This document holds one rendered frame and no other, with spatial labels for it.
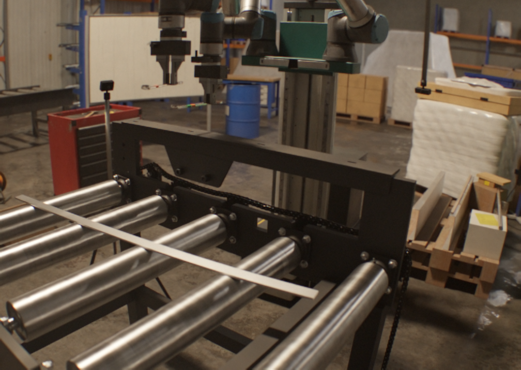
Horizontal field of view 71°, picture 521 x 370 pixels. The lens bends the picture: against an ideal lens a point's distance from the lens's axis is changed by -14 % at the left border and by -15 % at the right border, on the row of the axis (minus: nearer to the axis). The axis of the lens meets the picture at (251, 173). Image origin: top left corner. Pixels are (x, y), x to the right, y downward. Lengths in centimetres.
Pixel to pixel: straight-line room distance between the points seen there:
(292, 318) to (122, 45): 519
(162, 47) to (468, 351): 216
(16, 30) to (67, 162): 853
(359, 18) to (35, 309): 176
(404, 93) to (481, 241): 684
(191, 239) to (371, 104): 839
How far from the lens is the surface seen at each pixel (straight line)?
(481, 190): 380
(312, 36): 243
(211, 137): 153
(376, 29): 207
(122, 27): 600
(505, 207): 372
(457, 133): 447
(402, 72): 948
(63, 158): 368
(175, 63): 144
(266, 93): 899
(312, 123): 254
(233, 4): 232
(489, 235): 292
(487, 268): 295
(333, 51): 220
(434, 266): 300
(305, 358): 88
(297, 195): 268
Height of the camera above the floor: 149
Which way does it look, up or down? 17 degrees down
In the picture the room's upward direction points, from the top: 2 degrees clockwise
